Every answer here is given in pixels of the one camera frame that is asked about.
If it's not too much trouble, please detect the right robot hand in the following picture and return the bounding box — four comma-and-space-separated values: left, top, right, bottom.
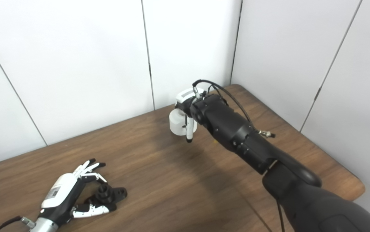
175, 88, 206, 143

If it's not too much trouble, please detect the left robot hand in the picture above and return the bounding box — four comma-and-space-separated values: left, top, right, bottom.
38, 158, 117, 226

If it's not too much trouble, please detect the round white plastic piece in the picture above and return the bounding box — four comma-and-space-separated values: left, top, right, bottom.
169, 109, 198, 136

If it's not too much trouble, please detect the black plastic holder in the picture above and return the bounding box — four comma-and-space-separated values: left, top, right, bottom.
83, 184, 128, 213

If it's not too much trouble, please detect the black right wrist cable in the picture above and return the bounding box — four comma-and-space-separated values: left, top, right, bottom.
192, 80, 276, 138

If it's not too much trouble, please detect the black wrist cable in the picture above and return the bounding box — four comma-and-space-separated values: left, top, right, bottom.
192, 80, 276, 138
0, 216, 35, 232

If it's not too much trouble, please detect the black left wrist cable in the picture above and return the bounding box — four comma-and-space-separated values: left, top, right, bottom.
0, 216, 35, 232

